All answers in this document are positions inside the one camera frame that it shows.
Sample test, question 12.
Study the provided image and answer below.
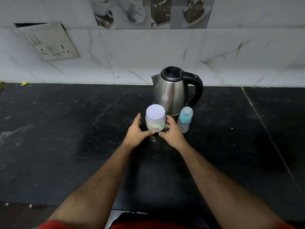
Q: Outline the person's right hand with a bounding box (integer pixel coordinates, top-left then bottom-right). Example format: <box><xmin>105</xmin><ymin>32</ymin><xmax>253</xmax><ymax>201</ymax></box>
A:
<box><xmin>158</xmin><ymin>115</ymin><xmax>190</xmax><ymax>152</ymax></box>

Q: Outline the person's left hand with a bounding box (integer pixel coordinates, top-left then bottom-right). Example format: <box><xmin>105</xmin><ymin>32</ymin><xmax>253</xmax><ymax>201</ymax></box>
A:
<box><xmin>123</xmin><ymin>113</ymin><xmax>155</xmax><ymax>150</ymax></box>

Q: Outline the clear baby bottle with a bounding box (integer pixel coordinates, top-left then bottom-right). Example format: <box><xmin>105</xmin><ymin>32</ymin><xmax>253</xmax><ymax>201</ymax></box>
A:
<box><xmin>177</xmin><ymin>121</ymin><xmax>191</xmax><ymax>134</ymax></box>

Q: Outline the clear jar of white powder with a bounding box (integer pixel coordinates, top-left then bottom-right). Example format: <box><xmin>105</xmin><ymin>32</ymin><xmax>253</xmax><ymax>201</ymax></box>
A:
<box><xmin>145</xmin><ymin>114</ymin><xmax>166</xmax><ymax>133</ymax></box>

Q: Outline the clear bottle cap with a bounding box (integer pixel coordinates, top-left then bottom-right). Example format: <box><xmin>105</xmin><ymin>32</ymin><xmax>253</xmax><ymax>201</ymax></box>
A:
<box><xmin>179</xmin><ymin>106</ymin><xmax>193</xmax><ymax>119</ymax></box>

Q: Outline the lavender jar lid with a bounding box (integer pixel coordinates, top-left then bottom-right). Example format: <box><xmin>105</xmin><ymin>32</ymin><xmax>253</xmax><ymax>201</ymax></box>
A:
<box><xmin>146</xmin><ymin>104</ymin><xmax>166</xmax><ymax>121</ymax></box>

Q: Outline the stainless steel electric kettle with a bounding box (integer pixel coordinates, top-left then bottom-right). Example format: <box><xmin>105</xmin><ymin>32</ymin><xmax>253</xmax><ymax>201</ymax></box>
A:
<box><xmin>151</xmin><ymin>66</ymin><xmax>204</xmax><ymax>117</ymax></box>

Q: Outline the person's right forearm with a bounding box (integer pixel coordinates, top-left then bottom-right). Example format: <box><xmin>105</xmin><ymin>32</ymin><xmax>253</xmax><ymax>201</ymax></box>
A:
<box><xmin>177</xmin><ymin>143</ymin><xmax>286</xmax><ymax>229</ymax></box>

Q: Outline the person's left forearm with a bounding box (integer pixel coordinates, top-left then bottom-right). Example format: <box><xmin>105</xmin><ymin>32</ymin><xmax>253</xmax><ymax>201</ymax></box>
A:
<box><xmin>46</xmin><ymin>143</ymin><xmax>141</xmax><ymax>229</ymax></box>

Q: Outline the person's red shirt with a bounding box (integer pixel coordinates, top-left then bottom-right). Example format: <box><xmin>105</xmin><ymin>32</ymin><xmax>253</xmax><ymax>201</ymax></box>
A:
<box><xmin>38</xmin><ymin>219</ymin><xmax>296</xmax><ymax>229</ymax></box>

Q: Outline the coffee print decorative tile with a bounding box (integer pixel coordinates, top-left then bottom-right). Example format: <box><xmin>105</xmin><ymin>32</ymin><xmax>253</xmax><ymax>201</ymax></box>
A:
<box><xmin>89</xmin><ymin>0</ymin><xmax>215</xmax><ymax>30</ymax></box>

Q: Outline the white wall socket plate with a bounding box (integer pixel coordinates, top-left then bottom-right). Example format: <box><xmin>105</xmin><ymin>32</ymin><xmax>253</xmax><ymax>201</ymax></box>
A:
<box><xmin>14</xmin><ymin>22</ymin><xmax>81</xmax><ymax>61</ymax></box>

